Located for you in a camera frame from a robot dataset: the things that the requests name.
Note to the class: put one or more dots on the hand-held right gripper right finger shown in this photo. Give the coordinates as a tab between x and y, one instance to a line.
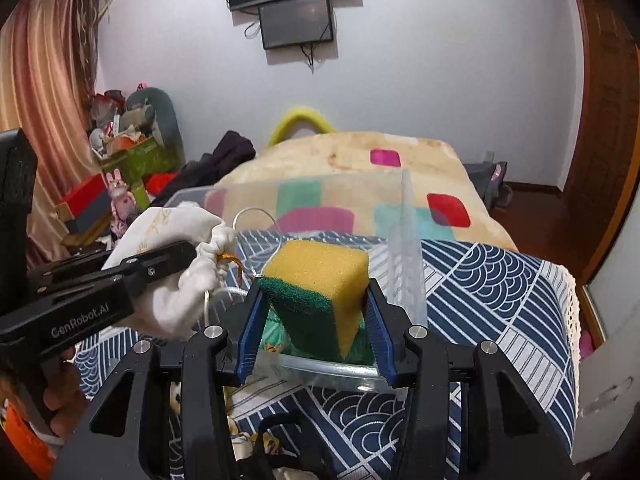
381	342

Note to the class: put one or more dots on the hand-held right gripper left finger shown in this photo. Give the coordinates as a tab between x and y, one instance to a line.
249	332

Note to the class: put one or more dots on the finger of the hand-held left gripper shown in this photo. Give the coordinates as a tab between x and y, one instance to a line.
70	266
160	262

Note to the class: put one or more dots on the clear plastic container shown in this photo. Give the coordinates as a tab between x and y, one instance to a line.
411	260

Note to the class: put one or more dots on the yellow and green sponge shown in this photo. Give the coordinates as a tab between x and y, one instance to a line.
315	272

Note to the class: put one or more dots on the person's left hand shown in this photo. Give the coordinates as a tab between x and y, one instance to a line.
65	395

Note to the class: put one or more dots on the red and grey box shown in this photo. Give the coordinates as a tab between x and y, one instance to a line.
85	197

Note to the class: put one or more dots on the pink bunny figure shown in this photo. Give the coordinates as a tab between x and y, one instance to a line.
119	200

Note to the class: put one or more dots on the green cardboard box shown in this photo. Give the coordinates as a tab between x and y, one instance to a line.
145	157

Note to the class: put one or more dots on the cartoon printed cloth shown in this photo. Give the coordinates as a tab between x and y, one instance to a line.
246	441

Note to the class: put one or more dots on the orange cloth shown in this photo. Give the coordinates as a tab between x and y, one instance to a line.
22	440

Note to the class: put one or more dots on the blue and white patterned cloth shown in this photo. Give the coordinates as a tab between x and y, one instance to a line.
495	290

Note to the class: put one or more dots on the dark clothing pile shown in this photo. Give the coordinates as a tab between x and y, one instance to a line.
227	152

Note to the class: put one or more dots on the grey plush toy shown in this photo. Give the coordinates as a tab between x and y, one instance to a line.
167	115

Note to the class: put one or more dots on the pink and orange curtain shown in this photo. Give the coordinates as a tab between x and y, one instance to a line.
45	90

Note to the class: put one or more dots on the beige blanket with coloured squares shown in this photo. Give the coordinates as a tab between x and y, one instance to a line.
350	152

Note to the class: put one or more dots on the grey backpack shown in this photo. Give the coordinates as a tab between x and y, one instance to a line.
490	182

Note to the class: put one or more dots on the white cabinet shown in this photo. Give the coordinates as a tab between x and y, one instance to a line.
612	360

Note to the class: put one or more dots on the brown wooden door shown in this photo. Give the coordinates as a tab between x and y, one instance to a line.
605	125

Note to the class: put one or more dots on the small black wall monitor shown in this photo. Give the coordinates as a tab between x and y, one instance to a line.
296	21

